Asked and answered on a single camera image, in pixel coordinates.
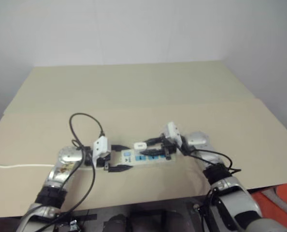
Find orange object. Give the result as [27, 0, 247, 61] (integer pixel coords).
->
[251, 180, 287, 232]

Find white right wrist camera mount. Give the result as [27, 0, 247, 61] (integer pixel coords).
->
[163, 121, 183, 148]

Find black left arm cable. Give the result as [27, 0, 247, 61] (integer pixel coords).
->
[36, 112, 107, 232]

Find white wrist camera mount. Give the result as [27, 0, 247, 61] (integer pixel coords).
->
[163, 121, 183, 148]
[92, 136, 113, 169]

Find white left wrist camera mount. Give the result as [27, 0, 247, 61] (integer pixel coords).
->
[92, 136, 113, 169]

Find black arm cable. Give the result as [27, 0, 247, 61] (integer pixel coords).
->
[181, 147, 242, 232]
[36, 112, 107, 232]

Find white power strip blue sockets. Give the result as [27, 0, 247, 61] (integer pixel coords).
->
[120, 147, 176, 169]

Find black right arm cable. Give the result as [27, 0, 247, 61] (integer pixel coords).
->
[181, 147, 242, 232]

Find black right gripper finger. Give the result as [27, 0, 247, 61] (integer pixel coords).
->
[139, 148, 168, 157]
[144, 136, 166, 144]

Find dark rounded shape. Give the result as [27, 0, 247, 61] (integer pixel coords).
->
[104, 214, 128, 232]

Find white power strip cord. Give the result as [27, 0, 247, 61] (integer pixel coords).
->
[0, 163, 56, 169]

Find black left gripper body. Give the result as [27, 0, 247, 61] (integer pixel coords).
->
[95, 144, 116, 173]

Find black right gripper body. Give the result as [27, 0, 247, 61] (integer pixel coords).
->
[161, 137, 177, 160]

